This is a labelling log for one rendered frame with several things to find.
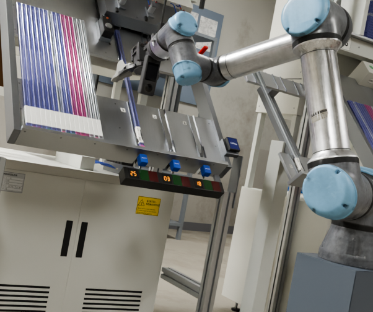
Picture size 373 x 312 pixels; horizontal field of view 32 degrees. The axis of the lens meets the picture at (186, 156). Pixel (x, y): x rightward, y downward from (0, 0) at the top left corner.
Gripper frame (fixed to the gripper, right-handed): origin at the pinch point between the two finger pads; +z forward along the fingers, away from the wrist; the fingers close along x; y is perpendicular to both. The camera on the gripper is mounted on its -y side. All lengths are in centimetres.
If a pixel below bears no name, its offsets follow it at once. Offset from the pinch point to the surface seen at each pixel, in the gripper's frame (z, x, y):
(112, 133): -4.6, 8.5, -20.2
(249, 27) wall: 249, -270, 259
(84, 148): -4.5, 17.2, -26.4
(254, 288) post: 16, -54, -58
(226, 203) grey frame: 0.0, -33.3, -35.3
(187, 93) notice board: 276, -208, 185
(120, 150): -6.0, 6.8, -26.0
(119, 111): -2.2, 4.8, -11.0
